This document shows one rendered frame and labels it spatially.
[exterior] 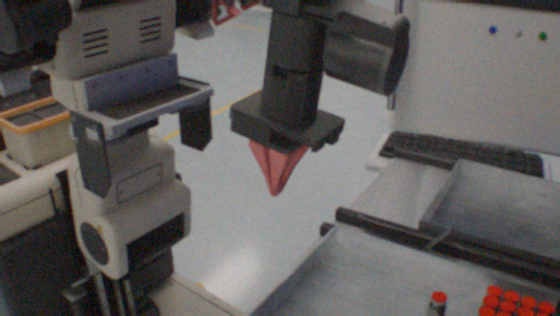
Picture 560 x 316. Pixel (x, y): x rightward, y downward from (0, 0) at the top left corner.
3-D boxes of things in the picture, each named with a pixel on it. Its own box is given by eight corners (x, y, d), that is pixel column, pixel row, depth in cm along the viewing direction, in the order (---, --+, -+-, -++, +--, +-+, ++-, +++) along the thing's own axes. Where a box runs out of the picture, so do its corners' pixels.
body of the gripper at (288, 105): (314, 159, 48) (327, 86, 44) (226, 122, 52) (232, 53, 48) (344, 134, 53) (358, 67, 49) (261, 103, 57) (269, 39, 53)
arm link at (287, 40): (293, -11, 49) (261, -3, 45) (357, 6, 47) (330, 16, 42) (284, 55, 53) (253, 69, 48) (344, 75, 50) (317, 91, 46)
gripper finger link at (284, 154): (278, 217, 53) (290, 137, 48) (222, 190, 56) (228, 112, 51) (309, 189, 58) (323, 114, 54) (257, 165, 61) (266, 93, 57)
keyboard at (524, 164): (541, 161, 124) (543, 152, 123) (543, 186, 113) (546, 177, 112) (390, 135, 138) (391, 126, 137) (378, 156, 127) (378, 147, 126)
